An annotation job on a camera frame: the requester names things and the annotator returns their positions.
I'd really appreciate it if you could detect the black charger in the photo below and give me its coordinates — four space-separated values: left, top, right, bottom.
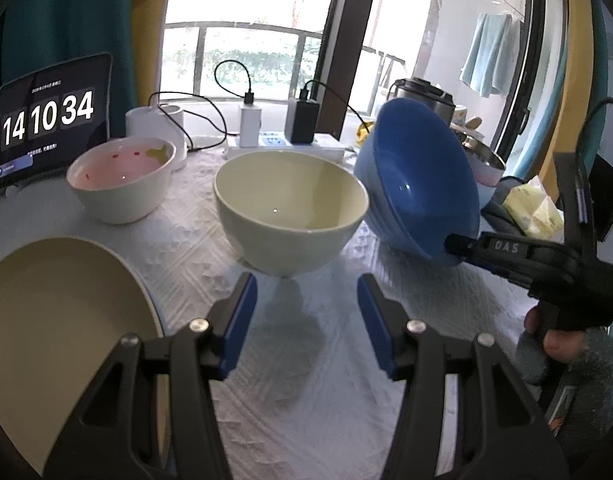
286 99 320 145

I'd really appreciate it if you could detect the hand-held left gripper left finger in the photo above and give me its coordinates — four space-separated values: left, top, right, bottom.
39 272 258 480

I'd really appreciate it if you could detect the dark door frame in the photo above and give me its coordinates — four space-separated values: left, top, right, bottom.
314 0 383 139

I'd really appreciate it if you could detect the yellow curtain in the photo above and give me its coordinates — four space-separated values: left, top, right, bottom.
551 0 603 196
126 0 175 111

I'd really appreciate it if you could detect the large blue bowl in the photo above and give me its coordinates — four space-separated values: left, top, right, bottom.
354 98 481 267

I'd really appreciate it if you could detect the tablet showing clock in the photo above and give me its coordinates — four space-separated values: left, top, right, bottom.
0 52 113 192

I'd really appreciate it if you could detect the pink strawberry print bowl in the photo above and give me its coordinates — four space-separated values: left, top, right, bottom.
66 136 177 225

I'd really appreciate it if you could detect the cream bowl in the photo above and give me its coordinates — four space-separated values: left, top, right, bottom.
214 152 370 277

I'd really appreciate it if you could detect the light blue hanging towel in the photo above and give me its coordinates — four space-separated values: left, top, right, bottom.
459 12 514 99

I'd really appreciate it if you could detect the black charger cable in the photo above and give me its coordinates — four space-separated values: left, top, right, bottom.
303 80 368 127
215 60 256 107

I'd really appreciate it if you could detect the yellow tissue pack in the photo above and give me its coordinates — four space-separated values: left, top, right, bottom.
501 176 565 241

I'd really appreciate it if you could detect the balcony railing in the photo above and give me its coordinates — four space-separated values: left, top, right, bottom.
161 21 407 107

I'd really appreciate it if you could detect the black case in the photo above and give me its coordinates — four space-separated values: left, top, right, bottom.
589 152 613 242

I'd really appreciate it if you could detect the person's right hand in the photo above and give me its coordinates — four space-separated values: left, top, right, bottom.
524 305 612 362

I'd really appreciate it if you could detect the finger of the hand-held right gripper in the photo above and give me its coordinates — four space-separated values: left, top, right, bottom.
445 231 543 283

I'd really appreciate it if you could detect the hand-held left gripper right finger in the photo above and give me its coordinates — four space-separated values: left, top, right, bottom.
357 274 570 480

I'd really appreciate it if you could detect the white charger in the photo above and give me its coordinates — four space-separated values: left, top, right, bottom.
240 105 262 149

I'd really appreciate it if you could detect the pink bowl with steel liner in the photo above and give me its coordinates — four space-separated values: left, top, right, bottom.
457 127 506 187

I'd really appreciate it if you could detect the white desk lamp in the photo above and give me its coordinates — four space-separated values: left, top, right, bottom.
125 105 188 171

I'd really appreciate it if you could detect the teal curtain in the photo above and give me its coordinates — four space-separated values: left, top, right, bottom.
0 0 137 111
587 0 613 161

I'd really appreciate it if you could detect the cream round plate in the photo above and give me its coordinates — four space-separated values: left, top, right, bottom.
0 237 170 476

